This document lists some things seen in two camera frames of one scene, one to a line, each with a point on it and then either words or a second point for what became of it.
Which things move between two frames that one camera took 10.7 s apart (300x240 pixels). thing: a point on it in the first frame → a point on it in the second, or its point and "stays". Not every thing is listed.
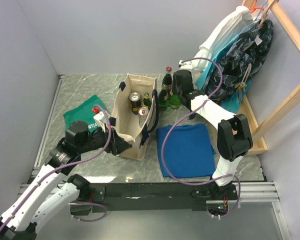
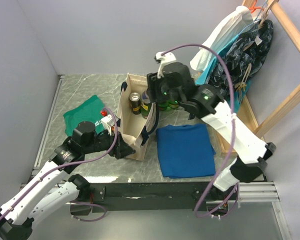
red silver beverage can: [143, 112] → [145, 98]
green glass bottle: [174, 101] stays
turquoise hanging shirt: [231, 103] stays
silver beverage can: [134, 98] stays
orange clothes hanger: [253, 8] stays
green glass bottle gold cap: [147, 101] → [145, 108]
